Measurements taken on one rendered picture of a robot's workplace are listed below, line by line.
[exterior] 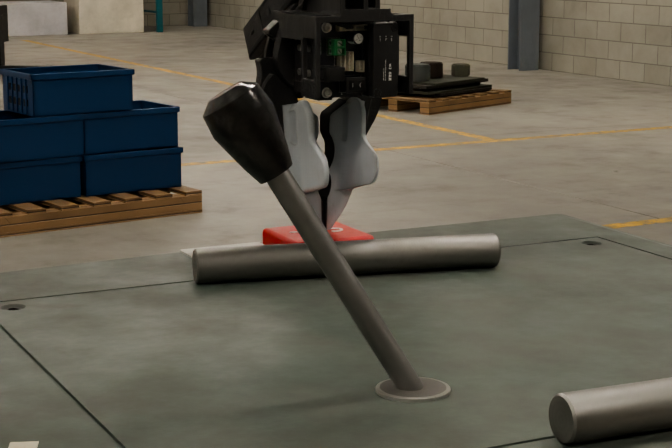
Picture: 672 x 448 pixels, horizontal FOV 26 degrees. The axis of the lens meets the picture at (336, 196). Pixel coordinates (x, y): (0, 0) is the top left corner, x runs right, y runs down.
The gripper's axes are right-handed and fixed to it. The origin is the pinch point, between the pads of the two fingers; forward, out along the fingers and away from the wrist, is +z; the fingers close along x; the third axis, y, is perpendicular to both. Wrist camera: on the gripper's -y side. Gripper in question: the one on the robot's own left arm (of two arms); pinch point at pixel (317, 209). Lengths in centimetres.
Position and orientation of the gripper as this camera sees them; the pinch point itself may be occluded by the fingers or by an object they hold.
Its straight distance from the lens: 101.3
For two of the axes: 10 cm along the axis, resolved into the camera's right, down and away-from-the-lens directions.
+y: 4.4, 1.6, -8.8
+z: 0.0, 9.8, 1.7
